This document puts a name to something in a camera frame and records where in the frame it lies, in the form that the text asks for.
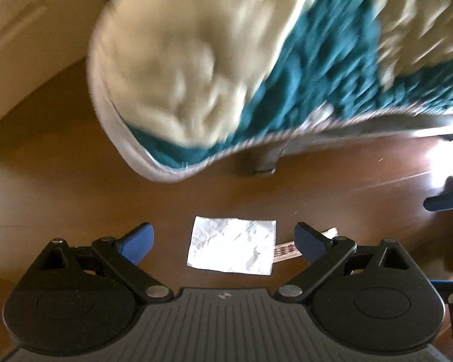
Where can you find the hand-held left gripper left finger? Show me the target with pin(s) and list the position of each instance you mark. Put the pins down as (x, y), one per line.
(136, 244)

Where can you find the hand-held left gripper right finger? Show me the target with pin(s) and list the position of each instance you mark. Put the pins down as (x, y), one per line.
(311, 242)

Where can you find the white paper napkin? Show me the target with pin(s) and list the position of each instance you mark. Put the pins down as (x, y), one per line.
(232, 245)

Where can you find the printed paper strip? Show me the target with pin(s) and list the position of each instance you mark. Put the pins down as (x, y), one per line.
(287, 249)

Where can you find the teal white zigzag quilt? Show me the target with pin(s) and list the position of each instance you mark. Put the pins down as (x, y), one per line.
(230, 64)

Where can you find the cream wooden door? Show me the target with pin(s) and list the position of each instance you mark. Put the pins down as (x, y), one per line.
(26, 26)

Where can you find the metal bench frame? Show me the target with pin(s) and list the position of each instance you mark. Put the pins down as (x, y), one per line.
(362, 132)

